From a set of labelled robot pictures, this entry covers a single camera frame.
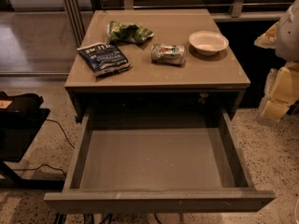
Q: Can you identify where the black side stand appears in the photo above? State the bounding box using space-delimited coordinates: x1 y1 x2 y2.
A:
0 91 64 190

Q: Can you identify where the blue vinegar chip bag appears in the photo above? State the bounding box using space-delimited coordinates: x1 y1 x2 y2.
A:
78 43 131 77

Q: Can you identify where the open grey top drawer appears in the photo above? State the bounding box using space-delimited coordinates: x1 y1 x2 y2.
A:
44 107 276 214

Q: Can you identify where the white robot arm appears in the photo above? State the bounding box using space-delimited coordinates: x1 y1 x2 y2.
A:
254 0 299 122

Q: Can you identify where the black floor cable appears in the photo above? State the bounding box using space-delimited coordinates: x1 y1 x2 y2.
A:
12 118 77 177

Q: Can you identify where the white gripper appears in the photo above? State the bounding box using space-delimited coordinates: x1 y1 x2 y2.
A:
254 22 299 119

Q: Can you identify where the green chip bag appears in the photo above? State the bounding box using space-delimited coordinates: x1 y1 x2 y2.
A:
107 21 154 45

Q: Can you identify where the grey drawer cabinet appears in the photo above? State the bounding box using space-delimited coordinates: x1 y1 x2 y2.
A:
65 9 250 119

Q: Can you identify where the white bowl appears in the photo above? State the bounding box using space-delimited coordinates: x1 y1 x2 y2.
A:
189 31 229 56

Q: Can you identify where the crushed 7up can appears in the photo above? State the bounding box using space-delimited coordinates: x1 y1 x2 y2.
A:
151 44 186 65

